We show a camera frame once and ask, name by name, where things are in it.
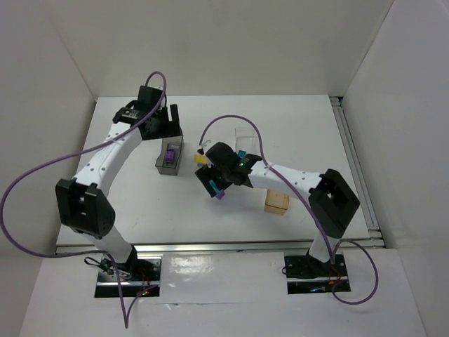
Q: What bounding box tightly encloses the yellow lego brick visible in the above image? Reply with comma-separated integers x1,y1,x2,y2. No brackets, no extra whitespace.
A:
194,154,208,167

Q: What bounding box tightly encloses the purple lego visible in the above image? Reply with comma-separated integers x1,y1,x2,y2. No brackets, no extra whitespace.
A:
215,191,225,200

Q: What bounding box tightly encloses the purple lego brick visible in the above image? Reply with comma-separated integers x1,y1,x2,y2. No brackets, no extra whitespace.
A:
163,147,176,165

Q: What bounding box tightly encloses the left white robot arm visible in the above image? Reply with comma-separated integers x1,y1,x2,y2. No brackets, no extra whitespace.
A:
55,86,181,265

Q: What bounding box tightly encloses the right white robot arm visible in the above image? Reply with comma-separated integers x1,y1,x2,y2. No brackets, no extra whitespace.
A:
195,142,360,263

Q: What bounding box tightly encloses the smoky grey plastic container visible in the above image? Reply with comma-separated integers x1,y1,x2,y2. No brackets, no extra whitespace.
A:
155,136,184,176

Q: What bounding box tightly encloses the clear plastic container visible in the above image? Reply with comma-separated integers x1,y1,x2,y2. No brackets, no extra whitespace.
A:
234,127,260,155

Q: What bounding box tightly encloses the orange plastic container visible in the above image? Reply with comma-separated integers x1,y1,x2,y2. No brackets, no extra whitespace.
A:
264,190,290,216

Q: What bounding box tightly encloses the aluminium rail front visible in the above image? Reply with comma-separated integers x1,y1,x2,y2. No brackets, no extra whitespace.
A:
55,238,385,253

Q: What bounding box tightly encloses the aluminium rail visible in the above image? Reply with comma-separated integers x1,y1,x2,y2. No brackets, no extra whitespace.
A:
329,96,383,240
55,238,385,253

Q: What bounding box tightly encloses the aluminium rail right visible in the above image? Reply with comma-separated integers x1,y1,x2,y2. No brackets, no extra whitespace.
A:
329,96,383,240

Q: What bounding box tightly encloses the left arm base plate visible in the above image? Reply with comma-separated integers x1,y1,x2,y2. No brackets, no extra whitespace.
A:
84,256,162,298

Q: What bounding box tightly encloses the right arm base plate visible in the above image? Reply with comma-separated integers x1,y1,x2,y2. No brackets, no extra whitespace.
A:
281,254,351,295

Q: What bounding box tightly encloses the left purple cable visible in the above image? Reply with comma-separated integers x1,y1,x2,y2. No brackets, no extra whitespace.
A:
0,71,167,329

